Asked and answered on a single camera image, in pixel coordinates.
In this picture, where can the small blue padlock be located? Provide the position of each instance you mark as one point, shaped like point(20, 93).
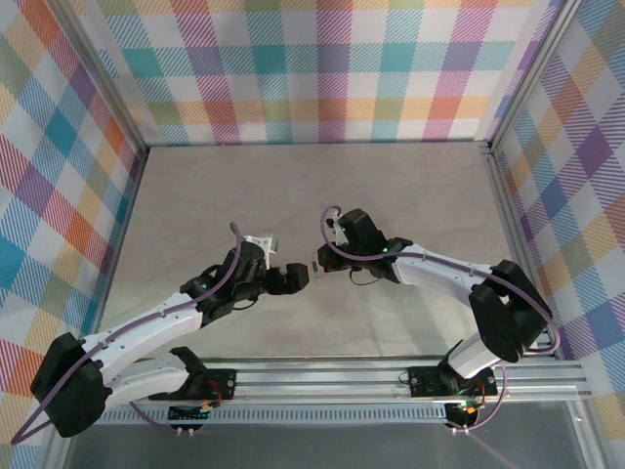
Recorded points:
point(316, 272)

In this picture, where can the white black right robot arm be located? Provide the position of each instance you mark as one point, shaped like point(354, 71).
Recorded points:
point(429, 278)

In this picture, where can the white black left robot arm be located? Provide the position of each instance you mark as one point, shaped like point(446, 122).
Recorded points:
point(146, 378)

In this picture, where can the black controller box blue face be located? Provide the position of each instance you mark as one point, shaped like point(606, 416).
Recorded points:
point(188, 415)

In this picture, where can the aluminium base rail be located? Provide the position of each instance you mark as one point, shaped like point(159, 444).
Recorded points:
point(317, 378)

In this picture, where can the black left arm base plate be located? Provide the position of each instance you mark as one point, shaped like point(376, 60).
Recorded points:
point(229, 376)

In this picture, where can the aluminium side rail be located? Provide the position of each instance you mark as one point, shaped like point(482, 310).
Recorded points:
point(120, 244)
point(516, 244)

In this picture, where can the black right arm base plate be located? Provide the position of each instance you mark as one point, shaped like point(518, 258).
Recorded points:
point(422, 381)

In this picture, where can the aluminium frame post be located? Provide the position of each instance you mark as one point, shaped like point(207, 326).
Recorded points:
point(532, 73)
point(105, 73)

